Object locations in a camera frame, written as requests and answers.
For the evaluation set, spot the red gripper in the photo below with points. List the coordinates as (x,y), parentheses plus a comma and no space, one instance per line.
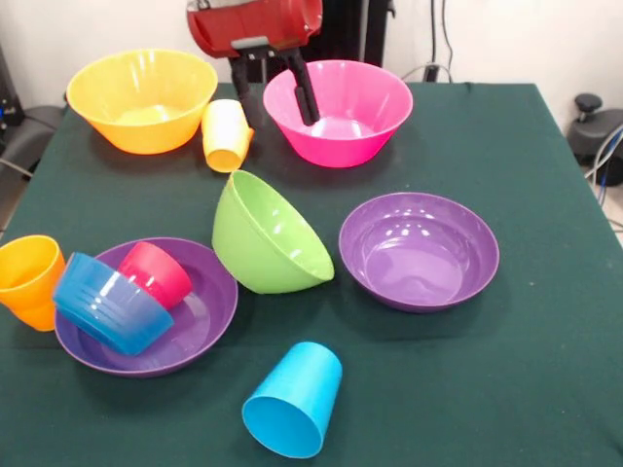
(253,24)

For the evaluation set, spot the yellow orange plastic cup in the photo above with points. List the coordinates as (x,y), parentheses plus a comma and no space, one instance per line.
(224,141)

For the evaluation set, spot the large pink plastic bowl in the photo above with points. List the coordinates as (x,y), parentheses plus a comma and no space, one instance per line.
(350,146)

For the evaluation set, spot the green plastic bowl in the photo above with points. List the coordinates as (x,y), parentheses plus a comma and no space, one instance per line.
(258,253)

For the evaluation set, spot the red plastic cup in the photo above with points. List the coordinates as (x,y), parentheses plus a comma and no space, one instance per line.
(160,277)

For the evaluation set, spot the shallow purple plastic bowl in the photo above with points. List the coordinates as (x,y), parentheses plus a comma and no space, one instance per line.
(418,262)
(194,331)

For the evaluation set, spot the small blue plastic bowl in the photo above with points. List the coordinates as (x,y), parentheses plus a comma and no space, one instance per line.
(112,311)

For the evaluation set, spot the blue plastic cup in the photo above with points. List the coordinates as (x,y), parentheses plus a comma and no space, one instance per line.
(297,404)

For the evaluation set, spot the large orange plastic bowl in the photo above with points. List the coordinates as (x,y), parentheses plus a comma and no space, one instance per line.
(141,133)

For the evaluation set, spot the black power plug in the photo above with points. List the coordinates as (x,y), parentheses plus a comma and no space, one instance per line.
(430,73)

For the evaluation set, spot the black grey chair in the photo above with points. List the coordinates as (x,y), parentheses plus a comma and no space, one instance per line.
(29,136)

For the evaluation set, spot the black equipment box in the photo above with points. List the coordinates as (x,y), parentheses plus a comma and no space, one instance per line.
(7,97)

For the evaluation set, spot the black stand with knob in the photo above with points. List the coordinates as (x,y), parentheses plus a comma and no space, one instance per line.
(594,131)

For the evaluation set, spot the dark green tablecloth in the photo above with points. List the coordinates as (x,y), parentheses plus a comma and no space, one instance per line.
(438,389)

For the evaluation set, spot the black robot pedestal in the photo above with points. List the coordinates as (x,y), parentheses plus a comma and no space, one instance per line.
(350,29)

